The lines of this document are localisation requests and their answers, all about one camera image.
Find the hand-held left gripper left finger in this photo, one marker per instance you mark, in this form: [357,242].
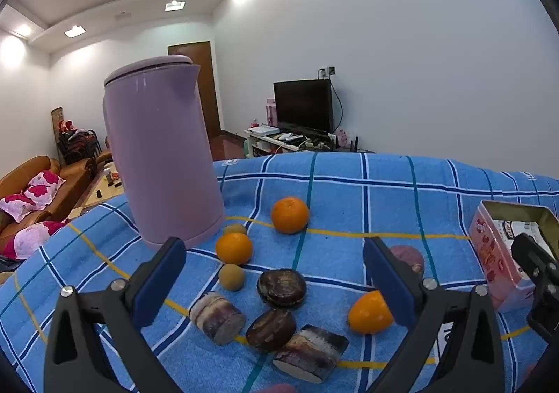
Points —
[161,283]

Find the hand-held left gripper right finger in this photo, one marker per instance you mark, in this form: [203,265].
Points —
[388,283]

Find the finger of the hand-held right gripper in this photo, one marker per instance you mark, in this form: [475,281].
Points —
[541,270]

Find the purple round radish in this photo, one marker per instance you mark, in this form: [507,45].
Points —
[408,259]

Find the small orange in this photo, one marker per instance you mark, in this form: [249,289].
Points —
[367,314]

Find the pink tin box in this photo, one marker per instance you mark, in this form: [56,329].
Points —
[489,257]

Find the medium orange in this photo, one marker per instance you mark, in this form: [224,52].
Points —
[233,248]

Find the large orange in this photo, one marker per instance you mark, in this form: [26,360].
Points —
[290,215]

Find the small brown-green kiwi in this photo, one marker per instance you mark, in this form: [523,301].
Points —
[230,277]
[236,229]

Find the blue plaid blanket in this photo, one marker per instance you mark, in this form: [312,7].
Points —
[393,200]

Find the low coffee table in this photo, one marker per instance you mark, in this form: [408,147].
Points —
[102,187]

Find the lilac electric kettle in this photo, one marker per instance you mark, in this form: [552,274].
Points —
[161,148]

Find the round pink pillow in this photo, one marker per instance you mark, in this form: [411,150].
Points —
[32,238]

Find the black router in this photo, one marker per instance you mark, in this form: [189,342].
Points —
[354,144]

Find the pink heart pillow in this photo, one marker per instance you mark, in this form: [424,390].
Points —
[41,187]

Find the chair with clothes pile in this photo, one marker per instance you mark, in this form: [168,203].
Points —
[78,141]

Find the pink flower pillow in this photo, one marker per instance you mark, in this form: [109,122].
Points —
[15,206]

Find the white television stand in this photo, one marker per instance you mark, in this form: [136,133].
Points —
[284,144]

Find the orange leather sofa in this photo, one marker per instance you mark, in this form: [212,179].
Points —
[26,170]

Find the white set-top device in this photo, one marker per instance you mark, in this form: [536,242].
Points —
[262,129]

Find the black flat television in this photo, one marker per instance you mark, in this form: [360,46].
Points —
[303,106]

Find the brown wooden door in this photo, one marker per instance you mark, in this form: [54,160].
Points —
[201,87]

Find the pink gift box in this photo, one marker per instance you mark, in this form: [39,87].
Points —
[271,111]

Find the rectangular ceiling lamp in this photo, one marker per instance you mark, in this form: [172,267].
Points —
[74,31]
[174,5]

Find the white wall outlet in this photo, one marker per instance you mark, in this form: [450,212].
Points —
[326,71]

